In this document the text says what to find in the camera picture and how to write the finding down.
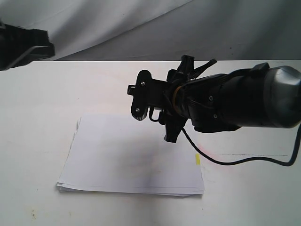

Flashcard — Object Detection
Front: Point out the yellow sticky tab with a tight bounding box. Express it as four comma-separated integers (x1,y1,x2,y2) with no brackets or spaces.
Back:
195,153,200,165

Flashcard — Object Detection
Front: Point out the white paper stack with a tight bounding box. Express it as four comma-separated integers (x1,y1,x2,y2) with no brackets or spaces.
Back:
57,114,205,196

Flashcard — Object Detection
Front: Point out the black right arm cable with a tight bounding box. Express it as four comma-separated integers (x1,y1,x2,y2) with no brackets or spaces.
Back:
148,105,301,167

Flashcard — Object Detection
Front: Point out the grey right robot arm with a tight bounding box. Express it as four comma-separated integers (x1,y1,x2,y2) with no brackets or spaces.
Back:
164,55,301,143

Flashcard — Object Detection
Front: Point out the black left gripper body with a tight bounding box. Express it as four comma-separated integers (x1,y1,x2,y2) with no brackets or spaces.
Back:
0,22,55,71

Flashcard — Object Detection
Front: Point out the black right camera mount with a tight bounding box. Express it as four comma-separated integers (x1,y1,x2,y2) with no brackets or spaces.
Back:
127,70,170,121

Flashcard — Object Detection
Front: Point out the white backdrop cloth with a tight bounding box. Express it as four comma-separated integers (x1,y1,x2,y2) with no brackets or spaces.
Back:
0,0,301,61

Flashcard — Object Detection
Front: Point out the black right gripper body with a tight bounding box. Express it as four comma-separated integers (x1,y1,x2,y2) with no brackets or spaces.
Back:
162,77,226,122

